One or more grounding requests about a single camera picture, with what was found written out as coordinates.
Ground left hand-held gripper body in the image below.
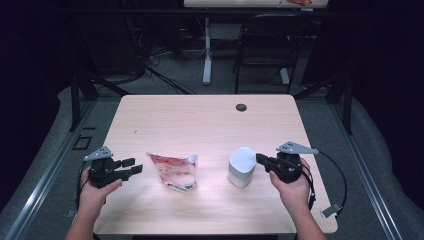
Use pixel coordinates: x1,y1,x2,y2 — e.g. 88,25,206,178
83,145,124,189

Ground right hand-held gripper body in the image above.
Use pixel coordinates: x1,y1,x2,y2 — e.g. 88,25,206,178
271,141,320,184

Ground white container lid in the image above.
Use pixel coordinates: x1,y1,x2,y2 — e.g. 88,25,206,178
229,146,258,175

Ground white square container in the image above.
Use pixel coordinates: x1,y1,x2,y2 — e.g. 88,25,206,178
227,161,257,190

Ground red and white refill pouch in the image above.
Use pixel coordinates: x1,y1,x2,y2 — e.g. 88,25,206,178
146,152,199,193

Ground person's right hand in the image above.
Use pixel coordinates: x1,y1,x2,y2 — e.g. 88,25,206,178
269,158,313,212

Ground person's left hand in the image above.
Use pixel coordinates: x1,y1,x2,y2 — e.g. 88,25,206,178
77,165,123,215

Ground square floor socket plate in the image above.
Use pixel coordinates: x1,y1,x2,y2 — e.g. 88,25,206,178
72,134,94,151

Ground black metal stand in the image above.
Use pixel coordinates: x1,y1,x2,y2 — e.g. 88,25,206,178
68,71,132,133
293,71,355,136

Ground white desk foot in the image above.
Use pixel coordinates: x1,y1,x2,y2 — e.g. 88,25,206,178
279,67,291,85

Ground black folding chair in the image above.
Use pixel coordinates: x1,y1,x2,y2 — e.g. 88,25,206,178
232,13,313,95

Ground white desk leg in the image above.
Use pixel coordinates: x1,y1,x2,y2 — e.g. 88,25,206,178
202,17,214,86

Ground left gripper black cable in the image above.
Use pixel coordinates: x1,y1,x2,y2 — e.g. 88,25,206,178
75,161,93,212

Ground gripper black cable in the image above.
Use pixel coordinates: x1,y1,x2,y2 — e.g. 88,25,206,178
299,149,348,214
75,161,93,212

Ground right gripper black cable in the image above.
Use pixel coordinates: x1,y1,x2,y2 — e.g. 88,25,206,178
299,149,348,214

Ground metal floor rail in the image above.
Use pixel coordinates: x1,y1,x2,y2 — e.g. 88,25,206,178
3,99,97,240
329,103,405,240

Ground tangle of floor cables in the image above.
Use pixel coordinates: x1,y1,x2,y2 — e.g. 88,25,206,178
125,19,198,96

